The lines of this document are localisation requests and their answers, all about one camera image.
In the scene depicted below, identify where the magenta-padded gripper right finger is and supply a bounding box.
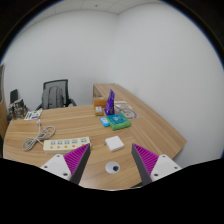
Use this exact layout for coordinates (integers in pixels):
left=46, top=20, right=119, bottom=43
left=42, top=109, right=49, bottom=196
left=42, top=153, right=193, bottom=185
left=130, top=143, right=183, bottom=187

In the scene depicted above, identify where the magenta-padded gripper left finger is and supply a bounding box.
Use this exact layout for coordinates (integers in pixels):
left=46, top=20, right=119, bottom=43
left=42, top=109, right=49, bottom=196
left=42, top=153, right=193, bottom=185
left=40, top=143, right=92, bottom=186

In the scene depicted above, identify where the white charger block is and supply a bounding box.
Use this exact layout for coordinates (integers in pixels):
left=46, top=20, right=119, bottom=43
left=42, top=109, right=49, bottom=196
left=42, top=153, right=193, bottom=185
left=104, top=135, right=125, bottom=153

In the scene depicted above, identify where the cream power strip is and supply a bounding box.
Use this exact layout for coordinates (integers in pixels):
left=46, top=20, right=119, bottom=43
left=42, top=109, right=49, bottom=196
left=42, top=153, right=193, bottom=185
left=43, top=135, right=92, bottom=155

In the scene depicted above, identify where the green cloth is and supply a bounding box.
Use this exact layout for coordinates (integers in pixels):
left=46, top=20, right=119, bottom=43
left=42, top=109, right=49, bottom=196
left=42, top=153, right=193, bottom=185
left=107, top=112, right=132, bottom=131

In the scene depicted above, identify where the small blue packet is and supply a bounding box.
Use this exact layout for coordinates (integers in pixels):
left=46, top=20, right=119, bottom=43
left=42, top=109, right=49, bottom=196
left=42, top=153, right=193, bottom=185
left=99, top=116, right=111, bottom=128

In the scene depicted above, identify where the clear printed plastic bag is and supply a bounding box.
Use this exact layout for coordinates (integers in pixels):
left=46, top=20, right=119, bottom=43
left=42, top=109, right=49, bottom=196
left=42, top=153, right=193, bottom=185
left=114, top=100, right=138, bottom=120

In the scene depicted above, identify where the teal printed card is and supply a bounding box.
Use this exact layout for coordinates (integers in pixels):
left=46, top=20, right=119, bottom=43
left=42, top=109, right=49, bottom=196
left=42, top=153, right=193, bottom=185
left=107, top=113, right=128, bottom=126

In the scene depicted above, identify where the small tan box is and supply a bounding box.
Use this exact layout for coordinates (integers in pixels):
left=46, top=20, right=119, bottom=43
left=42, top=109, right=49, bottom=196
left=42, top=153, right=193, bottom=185
left=94, top=105, right=105, bottom=117

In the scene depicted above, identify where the green and purple leaflet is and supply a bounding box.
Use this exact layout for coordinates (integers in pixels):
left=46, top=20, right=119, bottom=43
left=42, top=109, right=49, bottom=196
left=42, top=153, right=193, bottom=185
left=23, top=109, right=44, bottom=121

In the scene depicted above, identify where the grey backpack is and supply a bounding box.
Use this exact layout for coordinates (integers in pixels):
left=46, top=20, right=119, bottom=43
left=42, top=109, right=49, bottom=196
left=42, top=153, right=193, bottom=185
left=41, top=85, right=66, bottom=110

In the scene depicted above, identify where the purple standing card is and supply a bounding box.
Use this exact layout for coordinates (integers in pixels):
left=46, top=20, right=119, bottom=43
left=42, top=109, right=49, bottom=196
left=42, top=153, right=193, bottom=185
left=104, top=88, right=116, bottom=116

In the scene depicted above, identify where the black office chair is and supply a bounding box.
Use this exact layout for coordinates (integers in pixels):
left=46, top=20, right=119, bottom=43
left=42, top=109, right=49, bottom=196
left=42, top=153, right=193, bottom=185
left=34, top=78, right=78, bottom=111

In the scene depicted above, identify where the stack of dark boxes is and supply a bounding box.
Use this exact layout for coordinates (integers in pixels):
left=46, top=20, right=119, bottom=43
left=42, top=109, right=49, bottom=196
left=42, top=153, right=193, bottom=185
left=8, top=98, right=28, bottom=120

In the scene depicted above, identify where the wooden shelf cabinet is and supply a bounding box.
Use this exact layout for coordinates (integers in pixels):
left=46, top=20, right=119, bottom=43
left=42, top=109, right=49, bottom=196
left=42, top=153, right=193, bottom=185
left=0, top=63, right=8, bottom=129

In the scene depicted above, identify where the small black chair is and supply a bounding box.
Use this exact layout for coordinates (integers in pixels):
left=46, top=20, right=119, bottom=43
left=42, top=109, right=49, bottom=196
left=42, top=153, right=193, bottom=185
left=9, top=88, right=20, bottom=104

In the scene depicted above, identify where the round desk cable grommet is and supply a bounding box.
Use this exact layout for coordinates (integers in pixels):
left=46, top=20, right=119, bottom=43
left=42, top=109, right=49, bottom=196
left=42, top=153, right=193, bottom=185
left=105, top=161, right=121, bottom=175

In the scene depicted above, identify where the grey-white power strip cable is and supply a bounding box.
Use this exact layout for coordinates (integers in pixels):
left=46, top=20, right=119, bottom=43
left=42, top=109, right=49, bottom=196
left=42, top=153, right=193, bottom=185
left=21, top=118, right=57, bottom=153

